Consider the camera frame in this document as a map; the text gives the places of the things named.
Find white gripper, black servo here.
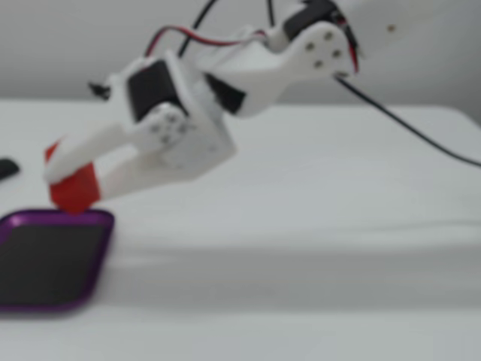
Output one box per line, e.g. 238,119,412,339
42,48,238,200

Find red cube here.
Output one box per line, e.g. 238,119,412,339
44,137,102,215

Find small black flat object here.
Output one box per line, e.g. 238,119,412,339
0,158,20,181

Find purple tray with black mat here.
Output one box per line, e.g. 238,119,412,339
0,208,116,313

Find red white black servo cable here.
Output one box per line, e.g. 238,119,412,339
144,25,270,59
337,11,362,74

